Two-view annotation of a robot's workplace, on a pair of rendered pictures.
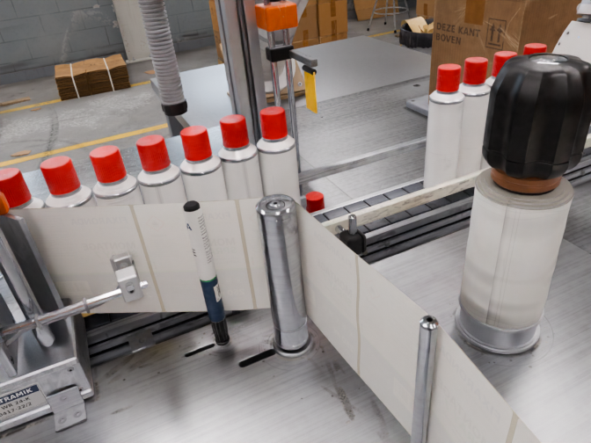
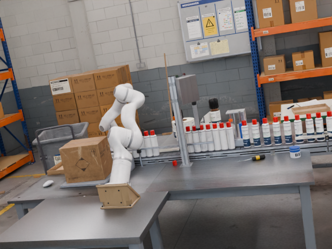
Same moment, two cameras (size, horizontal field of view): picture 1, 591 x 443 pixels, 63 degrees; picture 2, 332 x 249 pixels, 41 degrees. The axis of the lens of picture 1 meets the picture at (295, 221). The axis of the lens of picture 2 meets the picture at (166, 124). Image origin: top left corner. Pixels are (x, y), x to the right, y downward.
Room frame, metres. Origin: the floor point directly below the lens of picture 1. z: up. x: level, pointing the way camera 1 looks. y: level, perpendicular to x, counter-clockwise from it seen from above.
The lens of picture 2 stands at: (3.23, 1.96, 1.81)
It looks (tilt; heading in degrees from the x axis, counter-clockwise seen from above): 12 degrees down; 219
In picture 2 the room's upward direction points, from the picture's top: 10 degrees counter-clockwise
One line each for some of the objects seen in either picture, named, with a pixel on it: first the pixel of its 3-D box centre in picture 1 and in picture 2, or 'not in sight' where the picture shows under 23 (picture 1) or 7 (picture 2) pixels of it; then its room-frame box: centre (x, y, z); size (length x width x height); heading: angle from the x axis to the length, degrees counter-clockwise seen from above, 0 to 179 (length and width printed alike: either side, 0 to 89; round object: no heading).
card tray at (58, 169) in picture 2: not in sight; (70, 166); (0.99, -0.96, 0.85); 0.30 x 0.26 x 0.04; 112
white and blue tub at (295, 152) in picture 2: not in sight; (295, 151); (0.46, 0.79, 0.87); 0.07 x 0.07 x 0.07
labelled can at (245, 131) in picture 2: not in sight; (245, 134); (0.44, 0.41, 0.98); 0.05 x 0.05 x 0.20
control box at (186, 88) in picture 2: not in sight; (184, 89); (0.66, 0.09, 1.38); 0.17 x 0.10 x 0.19; 167
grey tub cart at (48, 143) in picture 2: not in sight; (66, 155); (-0.22, -2.57, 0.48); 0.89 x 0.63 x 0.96; 41
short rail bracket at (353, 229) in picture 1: (353, 250); not in sight; (0.54, -0.08, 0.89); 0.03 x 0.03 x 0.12; 22
